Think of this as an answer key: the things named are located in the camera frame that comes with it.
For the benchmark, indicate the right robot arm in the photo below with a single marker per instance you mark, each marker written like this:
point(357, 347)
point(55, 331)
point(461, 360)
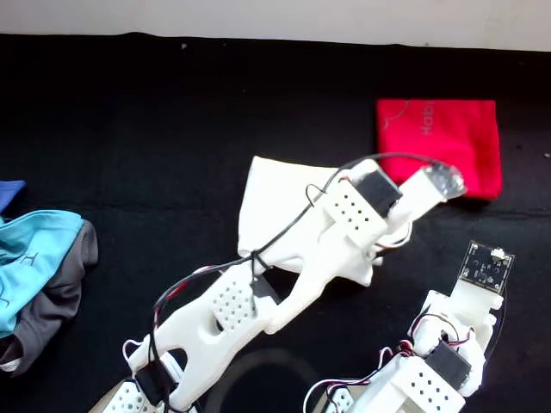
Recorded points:
point(422, 383)

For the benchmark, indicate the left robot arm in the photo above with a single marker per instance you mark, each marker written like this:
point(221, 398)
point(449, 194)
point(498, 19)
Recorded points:
point(241, 310)

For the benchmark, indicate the white shirt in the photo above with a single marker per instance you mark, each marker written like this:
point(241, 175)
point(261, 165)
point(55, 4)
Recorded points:
point(269, 198)

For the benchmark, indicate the red folded shirt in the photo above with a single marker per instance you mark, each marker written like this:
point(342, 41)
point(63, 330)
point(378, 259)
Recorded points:
point(452, 137)

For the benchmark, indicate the grey shirt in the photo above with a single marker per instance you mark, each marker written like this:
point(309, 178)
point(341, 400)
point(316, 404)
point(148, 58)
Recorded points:
point(56, 310)

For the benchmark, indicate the light blue shirt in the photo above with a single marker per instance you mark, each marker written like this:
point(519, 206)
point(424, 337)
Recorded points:
point(30, 258)

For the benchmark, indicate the dark blue shirt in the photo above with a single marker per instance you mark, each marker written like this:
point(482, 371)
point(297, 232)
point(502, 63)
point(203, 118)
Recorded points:
point(10, 191)

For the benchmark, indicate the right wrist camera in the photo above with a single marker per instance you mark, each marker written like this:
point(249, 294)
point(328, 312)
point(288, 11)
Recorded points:
point(487, 267)

